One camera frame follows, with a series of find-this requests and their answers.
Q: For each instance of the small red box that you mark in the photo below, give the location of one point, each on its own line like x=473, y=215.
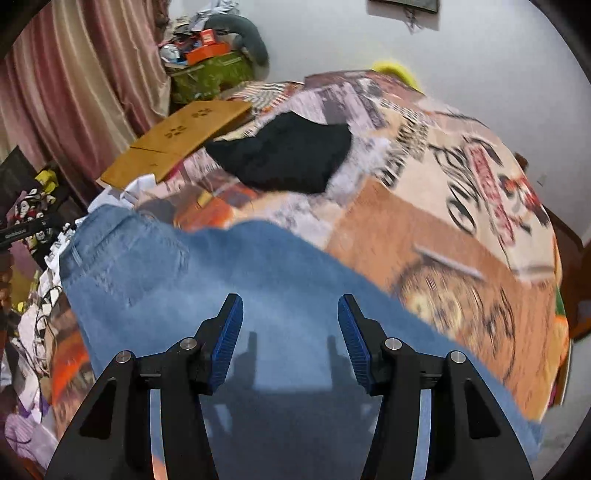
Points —
x=207, y=36

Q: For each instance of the orange box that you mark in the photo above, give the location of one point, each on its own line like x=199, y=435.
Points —
x=207, y=53

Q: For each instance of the cartoon print black bag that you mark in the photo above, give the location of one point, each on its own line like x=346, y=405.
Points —
x=32, y=203

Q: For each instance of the blue jeans pants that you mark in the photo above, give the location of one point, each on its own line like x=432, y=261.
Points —
x=277, y=277

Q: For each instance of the pile of crumpled clothes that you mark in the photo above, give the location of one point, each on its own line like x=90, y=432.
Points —
x=198, y=18

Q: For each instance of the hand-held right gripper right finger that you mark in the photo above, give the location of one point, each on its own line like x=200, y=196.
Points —
x=353, y=344

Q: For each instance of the yellow foam arch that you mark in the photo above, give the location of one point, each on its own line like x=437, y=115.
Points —
x=397, y=69

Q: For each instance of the white cloth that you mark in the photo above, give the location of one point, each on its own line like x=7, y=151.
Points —
x=124, y=189

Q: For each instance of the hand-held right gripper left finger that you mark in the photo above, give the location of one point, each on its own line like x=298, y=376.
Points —
x=228, y=341

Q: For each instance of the black folded cloth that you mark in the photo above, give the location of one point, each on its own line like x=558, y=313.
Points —
x=286, y=152

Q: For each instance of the striped pink curtain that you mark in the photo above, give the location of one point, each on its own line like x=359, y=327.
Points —
x=69, y=83

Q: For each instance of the flat cardboard box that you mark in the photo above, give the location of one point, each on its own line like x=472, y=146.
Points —
x=184, y=129

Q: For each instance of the small black wall screen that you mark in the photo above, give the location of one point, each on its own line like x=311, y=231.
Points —
x=401, y=4

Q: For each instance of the printed blanket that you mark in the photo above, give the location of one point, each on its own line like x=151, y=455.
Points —
x=415, y=207

